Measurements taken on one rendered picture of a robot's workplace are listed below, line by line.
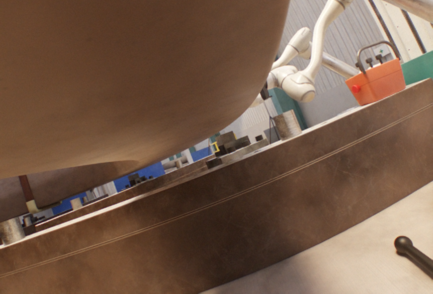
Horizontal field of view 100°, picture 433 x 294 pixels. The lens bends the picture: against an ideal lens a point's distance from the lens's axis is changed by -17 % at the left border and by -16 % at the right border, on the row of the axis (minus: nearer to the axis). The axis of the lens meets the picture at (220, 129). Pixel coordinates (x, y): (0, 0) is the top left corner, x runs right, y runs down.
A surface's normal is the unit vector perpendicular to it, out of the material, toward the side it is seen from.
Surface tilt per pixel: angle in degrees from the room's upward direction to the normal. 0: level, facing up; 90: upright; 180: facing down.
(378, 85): 97
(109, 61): 180
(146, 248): 90
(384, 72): 97
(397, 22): 90
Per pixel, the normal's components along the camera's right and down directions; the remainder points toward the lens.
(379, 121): 0.02, -0.08
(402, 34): -0.91, 0.34
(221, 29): 0.36, 0.93
